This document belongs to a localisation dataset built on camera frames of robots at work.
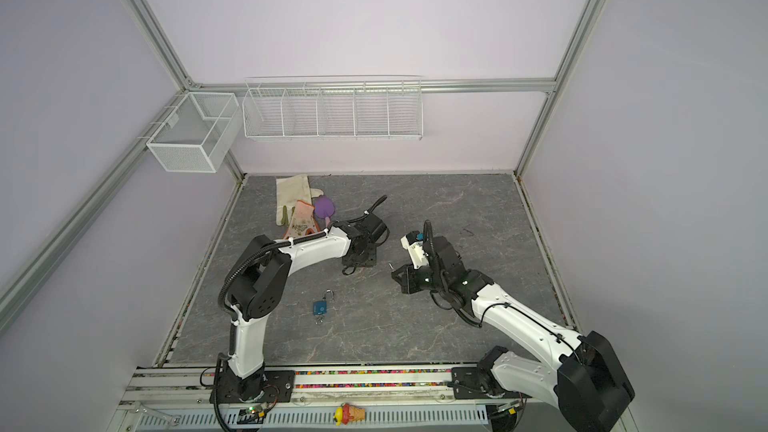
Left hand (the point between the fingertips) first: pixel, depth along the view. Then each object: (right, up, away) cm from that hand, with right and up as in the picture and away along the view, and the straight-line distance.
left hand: (366, 263), depth 95 cm
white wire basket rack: (-12, +51, +5) cm, 53 cm away
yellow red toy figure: (-2, -29, -27) cm, 39 cm away
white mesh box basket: (-58, +43, +5) cm, 72 cm away
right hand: (+9, 0, -16) cm, 18 cm away
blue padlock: (-13, -11, -8) cm, 19 cm away
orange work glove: (-23, +13, +11) cm, 29 cm away
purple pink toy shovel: (-18, +17, +16) cm, 29 cm away
